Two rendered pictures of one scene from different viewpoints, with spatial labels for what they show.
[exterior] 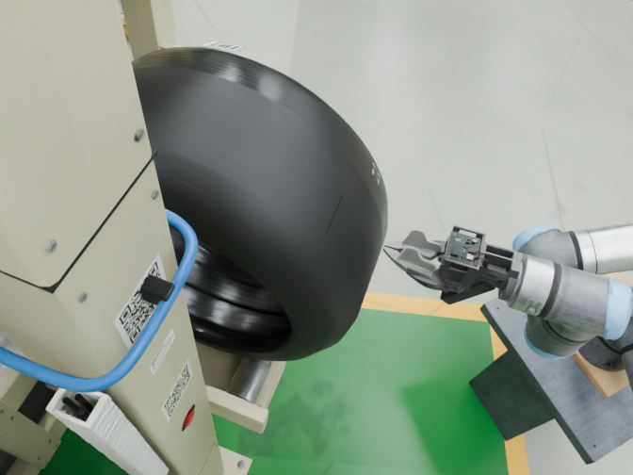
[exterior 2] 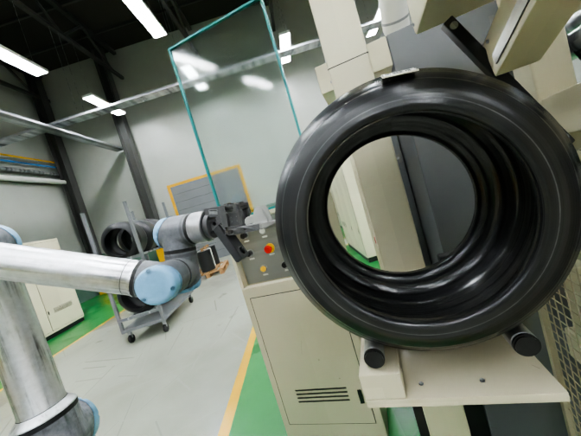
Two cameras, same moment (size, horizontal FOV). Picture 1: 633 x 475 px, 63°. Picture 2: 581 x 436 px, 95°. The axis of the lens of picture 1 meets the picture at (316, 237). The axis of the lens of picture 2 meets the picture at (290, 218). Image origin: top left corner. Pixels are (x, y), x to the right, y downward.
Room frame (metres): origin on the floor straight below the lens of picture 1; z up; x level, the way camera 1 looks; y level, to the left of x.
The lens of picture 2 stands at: (1.17, 0.01, 1.28)
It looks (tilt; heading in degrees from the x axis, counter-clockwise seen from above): 4 degrees down; 188
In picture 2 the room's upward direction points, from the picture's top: 17 degrees counter-clockwise
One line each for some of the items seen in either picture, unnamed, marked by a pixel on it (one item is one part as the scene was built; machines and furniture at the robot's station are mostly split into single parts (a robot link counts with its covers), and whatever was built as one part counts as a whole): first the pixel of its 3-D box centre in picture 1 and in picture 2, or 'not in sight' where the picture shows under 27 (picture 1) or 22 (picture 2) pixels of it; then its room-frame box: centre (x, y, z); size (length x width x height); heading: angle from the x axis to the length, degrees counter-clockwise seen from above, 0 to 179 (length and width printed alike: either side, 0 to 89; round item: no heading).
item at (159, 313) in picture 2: not in sight; (147, 264); (-2.75, -3.01, 0.96); 1.30 x 0.62 x 1.92; 11
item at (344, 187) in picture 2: not in sight; (359, 193); (-3.88, 0.63, 1.05); 1.60 x 0.71 x 2.10; 7
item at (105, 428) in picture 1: (126, 444); not in sight; (0.11, 0.19, 1.19); 0.05 x 0.04 x 0.48; 80
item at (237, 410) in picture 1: (175, 384); not in sight; (0.27, 0.22, 0.90); 0.40 x 0.03 x 0.10; 80
